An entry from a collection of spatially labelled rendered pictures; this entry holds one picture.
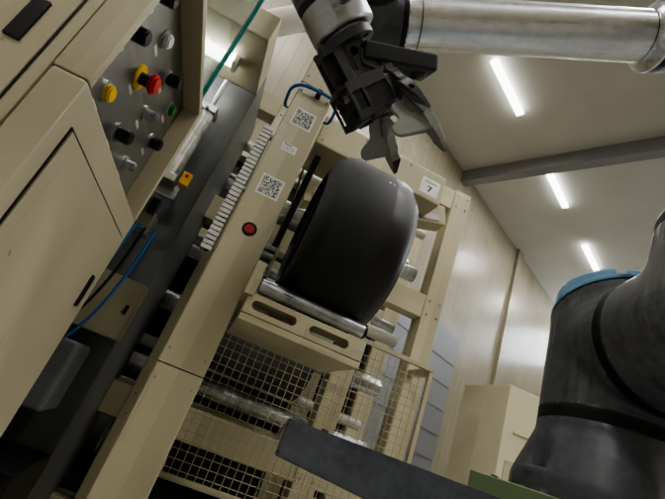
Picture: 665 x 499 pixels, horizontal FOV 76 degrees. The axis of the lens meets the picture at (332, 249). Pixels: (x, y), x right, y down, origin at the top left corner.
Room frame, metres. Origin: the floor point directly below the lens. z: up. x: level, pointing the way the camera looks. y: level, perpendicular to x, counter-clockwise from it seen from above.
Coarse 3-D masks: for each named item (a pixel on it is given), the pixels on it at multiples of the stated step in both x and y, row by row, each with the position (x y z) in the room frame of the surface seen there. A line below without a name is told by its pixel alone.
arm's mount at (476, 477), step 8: (472, 472) 0.49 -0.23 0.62; (480, 472) 0.48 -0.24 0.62; (472, 480) 0.49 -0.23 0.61; (480, 480) 0.48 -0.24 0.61; (488, 480) 0.48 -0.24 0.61; (496, 480) 0.47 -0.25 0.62; (504, 480) 0.46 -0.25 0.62; (480, 488) 0.48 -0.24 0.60; (488, 488) 0.47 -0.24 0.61; (496, 488) 0.47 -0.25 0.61; (504, 488) 0.46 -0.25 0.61; (512, 488) 0.46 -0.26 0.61; (520, 488) 0.45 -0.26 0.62; (528, 488) 0.45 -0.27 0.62; (496, 496) 0.47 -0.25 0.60; (504, 496) 0.46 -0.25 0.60; (512, 496) 0.46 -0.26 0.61; (520, 496) 0.45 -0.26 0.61; (528, 496) 0.44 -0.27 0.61; (536, 496) 0.44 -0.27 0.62; (544, 496) 0.43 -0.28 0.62; (552, 496) 0.43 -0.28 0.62
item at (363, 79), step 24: (360, 24) 0.40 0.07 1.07; (336, 48) 0.42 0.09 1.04; (360, 48) 0.42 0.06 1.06; (336, 72) 0.44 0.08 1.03; (360, 72) 0.44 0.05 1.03; (384, 72) 0.43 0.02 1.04; (336, 96) 0.46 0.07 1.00; (360, 96) 0.43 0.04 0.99; (384, 96) 0.44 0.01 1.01; (360, 120) 0.45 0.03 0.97
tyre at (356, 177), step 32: (352, 160) 1.11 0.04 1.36; (320, 192) 1.38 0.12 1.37; (352, 192) 1.04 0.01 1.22; (384, 192) 1.07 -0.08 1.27; (320, 224) 1.07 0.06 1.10; (352, 224) 1.05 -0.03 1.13; (384, 224) 1.06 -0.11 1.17; (416, 224) 1.12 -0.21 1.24; (288, 256) 1.51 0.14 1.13; (320, 256) 1.09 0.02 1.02; (352, 256) 1.08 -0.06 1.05; (384, 256) 1.08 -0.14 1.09; (288, 288) 1.21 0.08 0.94; (320, 288) 1.15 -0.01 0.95; (352, 288) 1.14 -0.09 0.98; (384, 288) 1.14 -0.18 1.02
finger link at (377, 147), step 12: (384, 120) 0.50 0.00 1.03; (372, 132) 0.52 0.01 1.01; (384, 132) 0.52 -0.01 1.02; (372, 144) 0.53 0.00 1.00; (384, 144) 0.53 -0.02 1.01; (396, 144) 0.53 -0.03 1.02; (372, 156) 0.55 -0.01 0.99; (384, 156) 0.55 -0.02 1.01; (396, 156) 0.55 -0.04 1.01; (396, 168) 0.56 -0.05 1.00
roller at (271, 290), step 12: (264, 288) 1.15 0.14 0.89; (276, 288) 1.15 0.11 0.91; (276, 300) 1.17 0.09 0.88; (288, 300) 1.16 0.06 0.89; (300, 300) 1.16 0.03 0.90; (312, 300) 1.18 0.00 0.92; (312, 312) 1.18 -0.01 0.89; (324, 312) 1.18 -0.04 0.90; (336, 312) 1.19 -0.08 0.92; (336, 324) 1.19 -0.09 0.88; (348, 324) 1.19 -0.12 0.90; (360, 324) 1.20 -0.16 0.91; (360, 336) 1.21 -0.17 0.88
